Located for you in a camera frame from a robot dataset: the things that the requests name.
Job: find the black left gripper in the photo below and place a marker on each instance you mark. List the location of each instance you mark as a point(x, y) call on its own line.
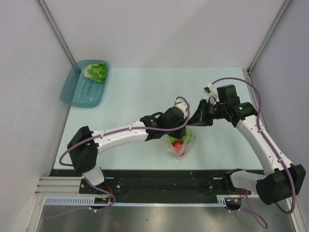
point(181, 133)

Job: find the white cable duct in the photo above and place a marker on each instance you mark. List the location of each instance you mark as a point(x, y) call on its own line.
point(104, 201)

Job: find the clear polka dot zip bag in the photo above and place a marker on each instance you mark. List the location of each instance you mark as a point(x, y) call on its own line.
point(186, 146)

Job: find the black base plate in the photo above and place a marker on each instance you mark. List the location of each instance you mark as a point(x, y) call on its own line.
point(165, 186)

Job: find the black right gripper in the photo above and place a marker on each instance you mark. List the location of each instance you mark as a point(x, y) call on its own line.
point(201, 117)

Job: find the red fake tomato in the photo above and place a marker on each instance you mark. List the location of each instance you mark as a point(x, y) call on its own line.
point(178, 149)

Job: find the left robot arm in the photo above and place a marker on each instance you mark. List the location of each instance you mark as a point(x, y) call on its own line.
point(86, 145)

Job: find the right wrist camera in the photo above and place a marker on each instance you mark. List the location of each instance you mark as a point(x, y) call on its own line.
point(211, 96)

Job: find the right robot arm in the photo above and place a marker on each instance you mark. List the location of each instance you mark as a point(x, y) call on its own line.
point(281, 179)

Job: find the aluminium corner post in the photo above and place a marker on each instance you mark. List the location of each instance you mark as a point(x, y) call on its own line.
point(269, 34)
point(47, 14)

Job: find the teal plastic bin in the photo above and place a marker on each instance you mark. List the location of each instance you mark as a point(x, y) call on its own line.
point(79, 91)

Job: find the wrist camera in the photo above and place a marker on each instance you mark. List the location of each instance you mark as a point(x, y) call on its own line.
point(211, 96)
point(181, 104)

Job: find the left aluminium corner post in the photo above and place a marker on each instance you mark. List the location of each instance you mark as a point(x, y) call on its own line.
point(47, 14)

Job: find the right aluminium corner post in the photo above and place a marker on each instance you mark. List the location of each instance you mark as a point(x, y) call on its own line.
point(269, 34)

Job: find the front aluminium rail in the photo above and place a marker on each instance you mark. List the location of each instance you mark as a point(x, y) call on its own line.
point(71, 185)

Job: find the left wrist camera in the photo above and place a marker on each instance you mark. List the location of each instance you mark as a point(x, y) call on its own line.
point(181, 104)

